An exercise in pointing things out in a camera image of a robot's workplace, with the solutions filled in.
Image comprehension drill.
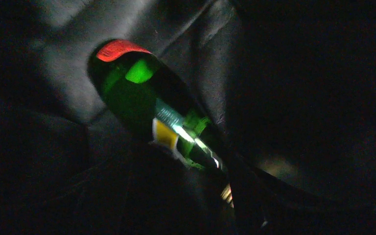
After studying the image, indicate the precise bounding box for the black fabric tote bag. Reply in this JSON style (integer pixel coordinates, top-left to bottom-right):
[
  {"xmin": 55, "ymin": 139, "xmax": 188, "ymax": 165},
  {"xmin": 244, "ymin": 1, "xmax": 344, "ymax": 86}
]
[{"xmin": 0, "ymin": 0, "xmax": 376, "ymax": 235}]

